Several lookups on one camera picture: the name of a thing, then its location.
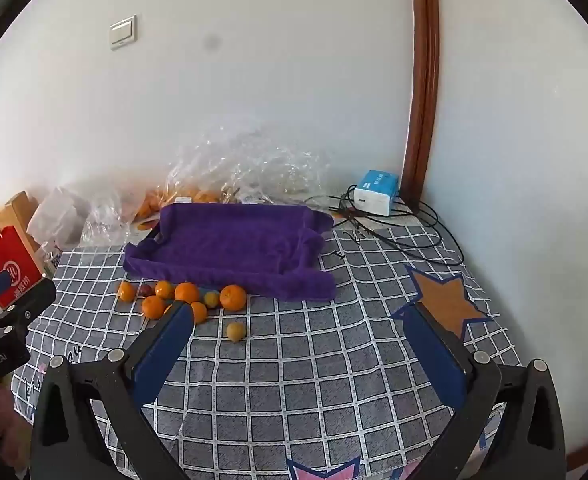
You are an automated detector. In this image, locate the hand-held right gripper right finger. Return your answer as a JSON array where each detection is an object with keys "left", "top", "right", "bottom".
[{"left": 404, "top": 301, "right": 568, "bottom": 480}]

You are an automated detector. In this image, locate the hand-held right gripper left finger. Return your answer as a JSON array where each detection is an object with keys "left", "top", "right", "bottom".
[{"left": 30, "top": 301, "right": 195, "bottom": 480}]

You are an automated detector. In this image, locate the large orange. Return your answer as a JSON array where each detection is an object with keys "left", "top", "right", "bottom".
[{"left": 219, "top": 284, "right": 248, "bottom": 311}]

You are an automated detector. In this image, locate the red paper bag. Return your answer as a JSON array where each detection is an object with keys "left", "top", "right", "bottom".
[{"left": 0, "top": 225, "right": 43, "bottom": 309}]

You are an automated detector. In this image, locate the white bag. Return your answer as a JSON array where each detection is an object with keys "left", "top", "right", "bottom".
[{"left": 26, "top": 187, "right": 94, "bottom": 256}]

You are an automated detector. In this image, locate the purple towel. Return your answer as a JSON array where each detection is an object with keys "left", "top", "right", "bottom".
[{"left": 122, "top": 202, "right": 337, "bottom": 302}]

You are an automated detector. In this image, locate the fruit printed cardboard box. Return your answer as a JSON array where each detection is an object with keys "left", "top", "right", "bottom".
[{"left": 134, "top": 212, "right": 163, "bottom": 235}]

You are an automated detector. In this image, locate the grey checked tablecloth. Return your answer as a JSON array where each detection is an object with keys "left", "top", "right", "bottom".
[{"left": 11, "top": 200, "right": 525, "bottom": 480}]

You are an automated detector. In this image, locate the pile of bagged mandarins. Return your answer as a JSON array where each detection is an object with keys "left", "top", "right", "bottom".
[{"left": 134, "top": 185, "right": 222, "bottom": 222}]

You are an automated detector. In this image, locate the blue and white box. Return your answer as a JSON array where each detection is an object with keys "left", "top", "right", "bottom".
[{"left": 351, "top": 170, "right": 399, "bottom": 218}]

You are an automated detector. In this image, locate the clear bag holding mandarins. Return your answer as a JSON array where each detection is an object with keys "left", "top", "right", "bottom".
[{"left": 146, "top": 120, "right": 275, "bottom": 221}]

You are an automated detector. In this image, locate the crumpled clear plastic bag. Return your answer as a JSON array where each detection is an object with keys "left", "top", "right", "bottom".
[{"left": 234, "top": 145, "right": 332, "bottom": 207}]

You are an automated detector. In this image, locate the black cable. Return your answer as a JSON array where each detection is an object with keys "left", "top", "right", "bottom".
[
  {"left": 306, "top": 185, "right": 375, "bottom": 226},
  {"left": 354, "top": 199, "right": 467, "bottom": 267}
]

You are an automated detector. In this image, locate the brown wooden door frame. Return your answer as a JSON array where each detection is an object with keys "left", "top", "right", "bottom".
[{"left": 401, "top": 0, "right": 442, "bottom": 206}]

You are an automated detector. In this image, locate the white light switch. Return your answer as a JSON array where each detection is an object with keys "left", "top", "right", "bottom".
[{"left": 110, "top": 15, "right": 138, "bottom": 51}]

